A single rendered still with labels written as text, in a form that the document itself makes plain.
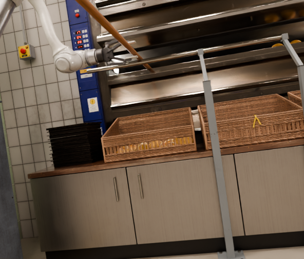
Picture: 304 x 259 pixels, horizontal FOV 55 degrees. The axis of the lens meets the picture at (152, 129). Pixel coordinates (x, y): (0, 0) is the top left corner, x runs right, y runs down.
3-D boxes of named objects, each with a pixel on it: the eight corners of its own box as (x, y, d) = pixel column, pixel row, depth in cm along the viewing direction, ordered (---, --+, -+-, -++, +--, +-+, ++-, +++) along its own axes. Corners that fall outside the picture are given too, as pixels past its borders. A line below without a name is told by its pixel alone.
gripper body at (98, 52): (98, 50, 172) (113, 47, 170) (100, 65, 172) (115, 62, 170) (94, 47, 164) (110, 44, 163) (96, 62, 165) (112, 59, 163)
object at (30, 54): (24, 60, 233) (22, 48, 232) (36, 58, 231) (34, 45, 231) (18, 59, 225) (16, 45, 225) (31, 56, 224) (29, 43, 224)
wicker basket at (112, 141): (121, 153, 222) (116, 117, 221) (196, 144, 214) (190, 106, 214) (102, 163, 173) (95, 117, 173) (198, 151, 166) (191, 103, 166)
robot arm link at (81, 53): (93, 66, 176) (86, 69, 163) (68, 70, 178) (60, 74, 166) (88, 48, 172) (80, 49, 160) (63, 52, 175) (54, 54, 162)
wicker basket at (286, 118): (202, 143, 212) (196, 105, 211) (283, 132, 204) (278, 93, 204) (205, 150, 163) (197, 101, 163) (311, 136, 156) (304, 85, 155)
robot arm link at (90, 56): (92, 67, 174) (101, 65, 173) (86, 64, 165) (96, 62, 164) (90, 52, 173) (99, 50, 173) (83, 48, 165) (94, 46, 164)
